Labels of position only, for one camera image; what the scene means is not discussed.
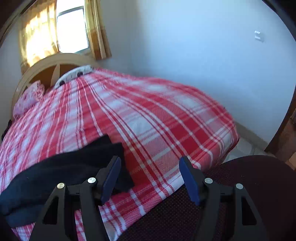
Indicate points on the red white plaid bedspread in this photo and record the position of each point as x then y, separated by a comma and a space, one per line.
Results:
157, 121

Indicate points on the white patterned pillow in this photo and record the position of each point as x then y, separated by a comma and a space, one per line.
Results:
72, 74

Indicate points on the window behind bed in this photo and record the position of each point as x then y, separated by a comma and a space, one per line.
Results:
71, 27

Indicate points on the yellow curtain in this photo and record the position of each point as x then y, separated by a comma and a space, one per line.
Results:
38, 33

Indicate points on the pink floral pillow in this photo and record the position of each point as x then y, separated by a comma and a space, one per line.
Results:
28, 99

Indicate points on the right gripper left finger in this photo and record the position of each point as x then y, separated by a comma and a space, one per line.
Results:
57, 220

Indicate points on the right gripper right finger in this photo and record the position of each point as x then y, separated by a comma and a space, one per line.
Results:
205, 191

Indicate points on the white wall switch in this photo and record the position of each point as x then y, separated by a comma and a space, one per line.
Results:
259, 36

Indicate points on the black pants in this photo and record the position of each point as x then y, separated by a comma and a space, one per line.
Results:
27, 193

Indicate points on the person's dark red clothing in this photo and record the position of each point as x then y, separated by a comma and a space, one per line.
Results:
269, 182

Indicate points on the wooden door frame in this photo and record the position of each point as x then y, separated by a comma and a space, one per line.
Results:
282, 144

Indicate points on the cream wooden headboard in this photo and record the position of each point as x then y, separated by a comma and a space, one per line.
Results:
49, 70

